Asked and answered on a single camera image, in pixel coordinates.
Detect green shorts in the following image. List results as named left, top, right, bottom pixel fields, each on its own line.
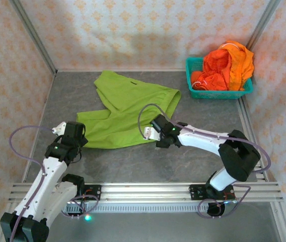
left=76, top=70, right=182, bottom=149

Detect red-orange mesh shorts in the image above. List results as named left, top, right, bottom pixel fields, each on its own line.
left=191, top=49, right=232, bottom=91

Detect light orange shorts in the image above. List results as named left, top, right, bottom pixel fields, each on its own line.
left=218, top=40, right=255, bottom=91

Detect teal plastic basket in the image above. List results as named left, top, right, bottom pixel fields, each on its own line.
left=185, top=56, right=254, bottom=100

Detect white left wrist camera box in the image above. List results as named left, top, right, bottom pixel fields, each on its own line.
left=51, top=122, right=67, bottom=134

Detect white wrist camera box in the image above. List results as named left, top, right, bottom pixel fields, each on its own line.
left=51, top=122, right=67, bottom=134
left=144, top=127, right=162, bottom=141

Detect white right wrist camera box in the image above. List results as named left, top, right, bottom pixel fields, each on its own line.
left=144, top=127, right=162, bottom=141

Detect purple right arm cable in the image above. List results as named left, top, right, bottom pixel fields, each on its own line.
left=137, top=103, right=272, bottom=219

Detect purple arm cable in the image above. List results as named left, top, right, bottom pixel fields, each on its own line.
left=137, top=103, right=272, bottom=219
left=9, top=125, right=100, bottom=242

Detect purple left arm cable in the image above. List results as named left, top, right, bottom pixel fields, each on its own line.
left=9, top=125, right=100, bottom=242

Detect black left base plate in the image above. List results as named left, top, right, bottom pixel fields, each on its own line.
left=82, top=185, right=102, bottom=201

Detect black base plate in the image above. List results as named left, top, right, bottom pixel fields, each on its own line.
left=188, top=185, right=235, bottom=201
left=82, top=185, right=102, bottom=201

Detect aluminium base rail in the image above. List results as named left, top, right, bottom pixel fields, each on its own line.
left=9, top=183, right=284, bottom=204

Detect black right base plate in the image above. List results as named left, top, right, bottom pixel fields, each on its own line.
left=188, top=185, right=235, bottom=201

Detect slotted grey cable duct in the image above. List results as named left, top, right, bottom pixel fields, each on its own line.
left=61, top=203, right=237, bottom=214

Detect aluminium left frame post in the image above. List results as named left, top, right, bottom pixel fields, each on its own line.
left=9, top=0, right=57, bottom=76

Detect aluminium frame post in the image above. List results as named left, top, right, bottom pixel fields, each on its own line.
left=246, top=0, right=282, bottom=51
left=9, top=0, right=57, bottom=76

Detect aluminium right frame post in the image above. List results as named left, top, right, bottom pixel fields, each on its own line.
left=246, top=0, right=282, bottom=51

